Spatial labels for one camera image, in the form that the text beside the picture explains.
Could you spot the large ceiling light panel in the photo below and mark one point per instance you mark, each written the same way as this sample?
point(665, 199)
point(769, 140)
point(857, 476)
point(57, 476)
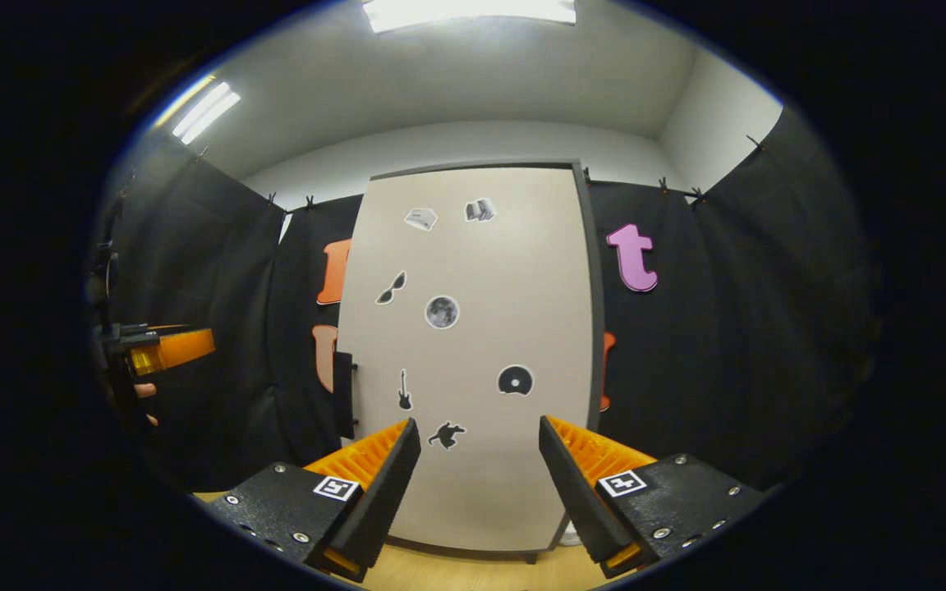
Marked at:
point(469, 10)

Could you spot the black backdrop cloth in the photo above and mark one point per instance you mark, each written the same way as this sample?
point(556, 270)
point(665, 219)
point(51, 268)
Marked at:
point(727, 345)

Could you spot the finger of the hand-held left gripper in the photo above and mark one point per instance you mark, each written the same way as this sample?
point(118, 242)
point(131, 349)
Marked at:
point(181, 350)

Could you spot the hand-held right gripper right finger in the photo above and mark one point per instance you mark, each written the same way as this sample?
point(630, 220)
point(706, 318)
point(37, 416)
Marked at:
point(580, 501)

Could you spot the small ceiling light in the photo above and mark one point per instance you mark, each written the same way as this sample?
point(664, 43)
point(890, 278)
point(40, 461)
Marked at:
point(206, 111)

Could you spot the white ceramic jar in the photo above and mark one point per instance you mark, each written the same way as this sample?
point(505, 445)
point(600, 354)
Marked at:
point(570, 535)

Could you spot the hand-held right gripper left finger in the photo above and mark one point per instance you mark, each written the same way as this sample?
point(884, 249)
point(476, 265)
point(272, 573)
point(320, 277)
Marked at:
point(378, 501)

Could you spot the grey cabinet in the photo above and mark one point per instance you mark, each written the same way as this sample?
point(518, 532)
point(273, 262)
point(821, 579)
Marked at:
point(598, 328)

